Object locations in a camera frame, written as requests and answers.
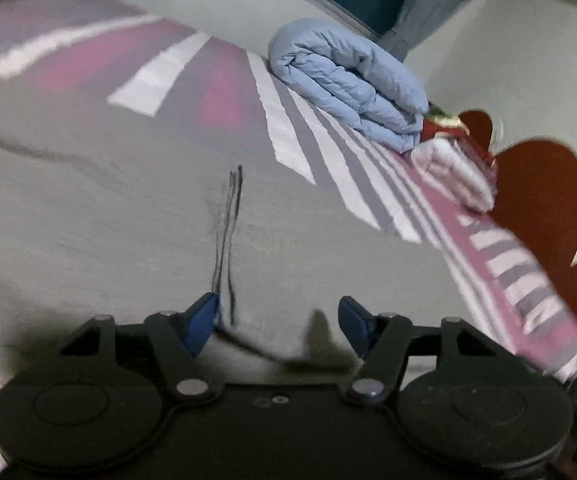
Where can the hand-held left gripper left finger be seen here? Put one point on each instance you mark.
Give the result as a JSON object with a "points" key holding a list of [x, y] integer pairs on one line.
{"points": [[201, 320]]}

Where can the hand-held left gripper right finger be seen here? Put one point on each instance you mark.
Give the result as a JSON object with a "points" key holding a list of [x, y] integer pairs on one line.
{"points": [[353, 322]]}

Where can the striped pillow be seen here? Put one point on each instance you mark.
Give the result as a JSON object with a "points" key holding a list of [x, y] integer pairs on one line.
{"points": [[523, 285]]}

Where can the folded white quilt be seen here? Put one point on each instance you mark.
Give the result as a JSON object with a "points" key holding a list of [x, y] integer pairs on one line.
{"points": [[453, 170]]}

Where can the folded pink sheets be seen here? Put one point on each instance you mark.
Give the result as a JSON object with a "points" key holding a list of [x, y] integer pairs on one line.
{"points": [[483, 157]]}

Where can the red patterned blanket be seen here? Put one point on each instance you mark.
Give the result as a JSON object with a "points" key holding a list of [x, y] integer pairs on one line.
{"points": [[433, 127]]}

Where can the red wooden headboard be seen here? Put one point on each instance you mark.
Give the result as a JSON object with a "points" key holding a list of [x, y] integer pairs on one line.
{"points": [[538, 195]]}

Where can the grey pink striped bedsheet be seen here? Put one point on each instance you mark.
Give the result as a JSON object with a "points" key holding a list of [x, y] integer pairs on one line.
{"points": [[228, 95]]}

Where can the folded light blue duvet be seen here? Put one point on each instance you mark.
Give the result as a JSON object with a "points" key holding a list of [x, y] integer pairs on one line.
{"points": [[348, 80]]}

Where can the gray curtain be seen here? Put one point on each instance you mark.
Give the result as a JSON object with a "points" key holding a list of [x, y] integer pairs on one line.
{"points": [[428, 5]]}

